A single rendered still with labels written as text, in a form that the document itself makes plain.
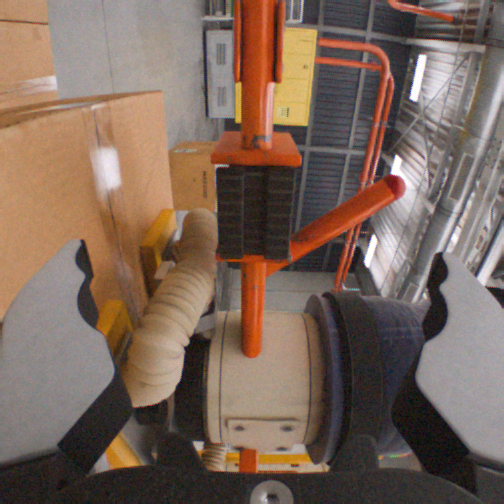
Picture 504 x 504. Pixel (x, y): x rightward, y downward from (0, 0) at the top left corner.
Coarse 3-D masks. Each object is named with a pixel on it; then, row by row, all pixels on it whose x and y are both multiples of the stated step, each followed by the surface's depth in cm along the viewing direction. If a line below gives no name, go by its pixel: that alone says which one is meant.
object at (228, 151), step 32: (224, 160) 19; (256, 160) 19; (288, 160) 19; (224, 192) 19; (256, 192) 20; (288, 192) 19; (224, 224) 21; (256, 224) 21; (288, 224) 20; (224, 256) 22; (256, 256) 23; (288, 256) 23
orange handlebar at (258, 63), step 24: (264, 0) 15; (240, 24) 16; (264, 24) 15; (240, 48) 16; (264, 48) 16; (240, 72) 17; (264, 72) 17; (264, 96) 18; (264, 120) 19; (264, 144) 19; (264, 264) 25; (264, 288) 27; (240, 456) 32
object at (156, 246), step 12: (168, 216) 39; (156, 228) 36; (168, 228) 38; (144, 240) 33; (156, 240) 34; (168, 240) 38; (144, 252) 33; (156, 252) 34; (168, 252) 37; (144, 264) 34; (156, 264) 34
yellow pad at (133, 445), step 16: (112, 304) 24; (112, 320) 23; (128, 320) 26; (112, 336) 22; (128, 336) 25; (112, 352) 22; (144, 416) 25; (160, 416) 25; (128, 432) 23; (144, 432) 27; (112, 448) 21; (128, 448) 24; (144, 448) 26; (112, 464) 23; (128, 464) 23; (144, 464) 26
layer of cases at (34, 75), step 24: (0, 0) 54; (24, 0) 62; (0, 24) 56; (24, 24) 65; (0, 48) 59; (24, 48) 68; (48, 48) 78; (0, 72) 61; (24, 72) 70; (48, 72) 81; (0, 96) 63; (24, 96) 72; (48, 96) 84
